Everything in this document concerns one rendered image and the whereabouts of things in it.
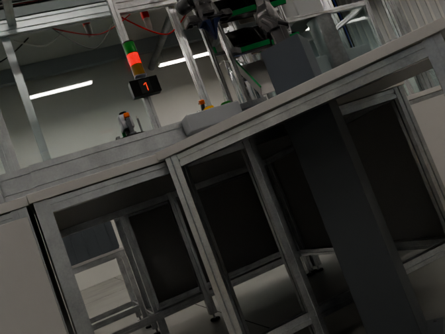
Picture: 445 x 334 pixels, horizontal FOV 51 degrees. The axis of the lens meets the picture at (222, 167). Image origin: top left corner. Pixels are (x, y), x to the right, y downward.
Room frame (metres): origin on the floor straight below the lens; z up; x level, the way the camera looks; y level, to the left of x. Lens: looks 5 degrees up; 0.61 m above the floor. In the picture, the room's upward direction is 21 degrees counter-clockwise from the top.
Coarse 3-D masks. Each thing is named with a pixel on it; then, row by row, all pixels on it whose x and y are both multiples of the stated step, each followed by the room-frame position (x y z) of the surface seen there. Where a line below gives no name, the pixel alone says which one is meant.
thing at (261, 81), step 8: (248, 64) 2.09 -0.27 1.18; (256, 64) 2.08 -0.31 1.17; (264, 64) 2.07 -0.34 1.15; (240, 72) 2.03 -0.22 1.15; (248, 72) 2.03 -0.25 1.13; (256, 72) 2.02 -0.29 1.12; (264, 72) 2.02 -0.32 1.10; (248, 80) 1.97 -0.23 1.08; (256, 80) 1.98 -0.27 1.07; (264, 80) 1.97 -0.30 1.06; (256, 88) 1.91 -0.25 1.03; (264, 88) 1.92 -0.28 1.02; (272, 88) 1.91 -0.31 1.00
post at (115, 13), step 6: (108, 0) 1.95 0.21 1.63; (114, 0) 1.96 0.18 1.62; (114, 6) 1.96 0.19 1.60; (114, 12) 1.95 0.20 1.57; (114, 18) 1.95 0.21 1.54; (120, 18) 1.96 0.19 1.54; (120, 24) 1.96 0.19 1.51; (120, 30) 1.95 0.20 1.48; (120, 36) 1.96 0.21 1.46; (126, 36) 1.96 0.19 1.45; (144, 102) 1.96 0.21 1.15; (150, 102) 1.96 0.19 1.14; (150, 108) 1.96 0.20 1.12; (150, 114) 1.95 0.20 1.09; (156, 114) 1.96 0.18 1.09; (156, 120) 1.96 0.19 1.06; (156, 126) 1.95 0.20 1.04
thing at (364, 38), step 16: (336, 16) 2.90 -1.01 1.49; (352, 16) 2.95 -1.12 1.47; (368, 16) 2.99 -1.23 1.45; (304, 32) 2.81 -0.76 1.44; (320, 32) 2.85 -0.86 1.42; (352, 32) 2.93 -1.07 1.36; (368, 32) 2.97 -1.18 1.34; (320, 48) 2.83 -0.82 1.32; (352, 48) 2.91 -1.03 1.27; (368, 48) 2.95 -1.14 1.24; (320, 64) 2.81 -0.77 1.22; (272, 96) 3.14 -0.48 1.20
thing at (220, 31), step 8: (280, 8) 2.12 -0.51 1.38; (280, 16) 2.12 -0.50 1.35; (208, 40) 2.16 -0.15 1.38; (224, 40) 2.00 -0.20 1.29; (208, 48) 2.16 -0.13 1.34; (224, 48) 2.01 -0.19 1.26; (232, 56) 2.00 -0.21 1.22; (216, 64) 2.15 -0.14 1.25; (232, 64) 1.99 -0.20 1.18; (216, 72) 2.17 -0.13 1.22; (224, 80) 2.16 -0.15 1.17; (240, 80) 2.00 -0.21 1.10; (224, 88) 2.15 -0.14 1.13; (240, 88) 2.01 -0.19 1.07; (248, 96) 2.00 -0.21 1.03
